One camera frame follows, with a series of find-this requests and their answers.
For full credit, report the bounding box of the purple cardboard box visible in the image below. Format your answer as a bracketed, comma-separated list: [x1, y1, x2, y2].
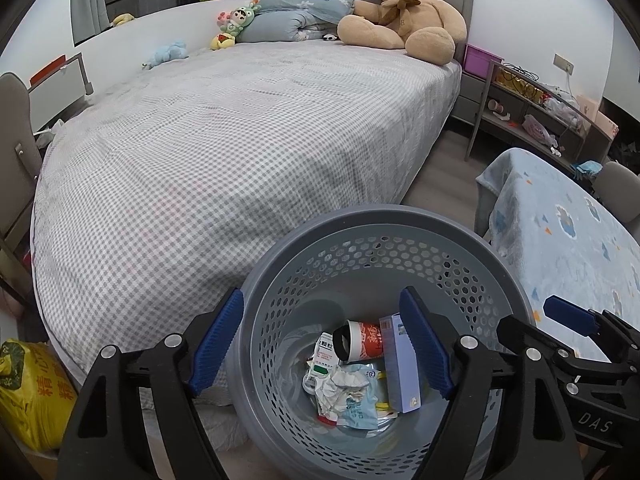
[380, 313, 422, 414]

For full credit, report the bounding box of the blue wet wipes packet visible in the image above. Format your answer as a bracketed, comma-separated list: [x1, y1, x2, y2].
[337, 364, 378, 431]

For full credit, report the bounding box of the red white paper cup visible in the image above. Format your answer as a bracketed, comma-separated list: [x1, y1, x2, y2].
[332, 321, 383, 363]

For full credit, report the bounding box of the white paper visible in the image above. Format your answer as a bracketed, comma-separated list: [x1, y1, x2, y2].
[314, 364, 370, 422]

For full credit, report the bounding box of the white green medicine box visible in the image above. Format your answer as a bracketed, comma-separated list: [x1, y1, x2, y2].
[302, 332, 341, 394]

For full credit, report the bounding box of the yellow plastic lid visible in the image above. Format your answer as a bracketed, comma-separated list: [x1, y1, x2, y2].
[374, 370, 398, 426]

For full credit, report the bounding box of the grey perforated trash basket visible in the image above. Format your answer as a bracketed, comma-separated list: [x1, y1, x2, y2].
[227, 205, 530, 479]

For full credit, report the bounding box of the blue patterned table blanket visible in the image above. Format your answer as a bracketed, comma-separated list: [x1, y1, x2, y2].
[473, 146, 640, 363]

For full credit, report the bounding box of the grey office chair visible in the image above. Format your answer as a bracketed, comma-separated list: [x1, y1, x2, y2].
[592, 162, 640, 242]

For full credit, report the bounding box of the grey checkered bed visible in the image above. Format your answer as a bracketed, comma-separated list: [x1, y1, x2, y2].
[29, 0, 475, 386]

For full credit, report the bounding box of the yellow plastic bag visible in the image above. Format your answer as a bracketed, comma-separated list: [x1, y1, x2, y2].
[1, 339, 77, 453]

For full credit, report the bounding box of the pink plastic bag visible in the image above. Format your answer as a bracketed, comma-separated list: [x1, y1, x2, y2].
[522, 114, 558, 148]

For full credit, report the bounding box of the grey shelf unit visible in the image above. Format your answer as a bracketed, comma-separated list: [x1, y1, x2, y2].
[465, 63, 613, 177]

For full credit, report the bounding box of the yellow gold patterned box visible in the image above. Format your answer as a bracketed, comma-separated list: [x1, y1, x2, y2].
[494, 66, 544, 105]

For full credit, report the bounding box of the grey bedside drawer cabinet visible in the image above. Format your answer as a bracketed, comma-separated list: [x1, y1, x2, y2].
[450, 70, 486, 127]

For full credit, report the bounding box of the purple storage box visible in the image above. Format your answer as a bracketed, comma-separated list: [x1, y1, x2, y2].
[463, 44, 503, 79]

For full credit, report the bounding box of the small light blue plush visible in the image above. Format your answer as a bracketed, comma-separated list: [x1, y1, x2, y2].
[142, 41, 188, 70]

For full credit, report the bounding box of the green hooded plush doll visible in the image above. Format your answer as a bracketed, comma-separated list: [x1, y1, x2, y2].
[209, 0, 260, 51]

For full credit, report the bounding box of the light blue folded quilt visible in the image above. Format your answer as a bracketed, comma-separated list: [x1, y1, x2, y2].
[239, 0, 356, 42]

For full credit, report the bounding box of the small yellow plush toy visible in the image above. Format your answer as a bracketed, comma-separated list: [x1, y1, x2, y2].
[111, 13, 134, 27]

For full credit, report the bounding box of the large tan teddy bear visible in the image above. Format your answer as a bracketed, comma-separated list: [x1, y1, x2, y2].
[337, 0, 466, 66]

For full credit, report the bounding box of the grey curtain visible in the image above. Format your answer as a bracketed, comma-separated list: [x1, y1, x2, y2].
[70, 0, 110, 46]

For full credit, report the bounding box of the white wall socket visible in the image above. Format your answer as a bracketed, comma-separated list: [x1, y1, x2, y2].
[553, 53, 574, 76]

